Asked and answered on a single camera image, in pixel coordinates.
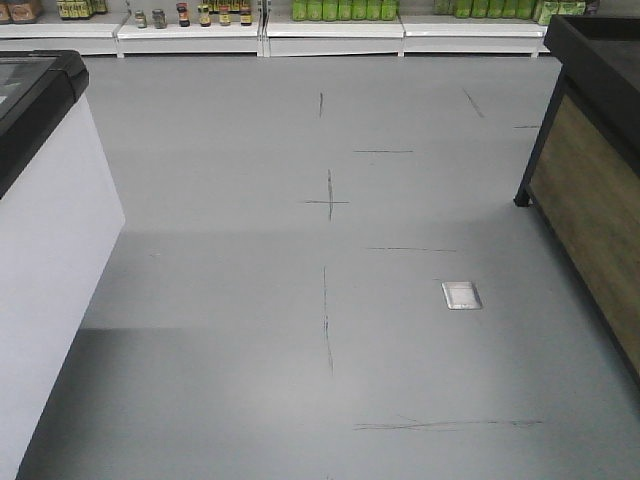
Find white store shelf unit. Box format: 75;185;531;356
0;0;551;59

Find black wooden display table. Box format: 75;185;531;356
514;15;639;376

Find white chest freezer black lid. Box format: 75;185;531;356
1;50;125;479

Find metal floor socket plate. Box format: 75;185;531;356
441;281;483;310

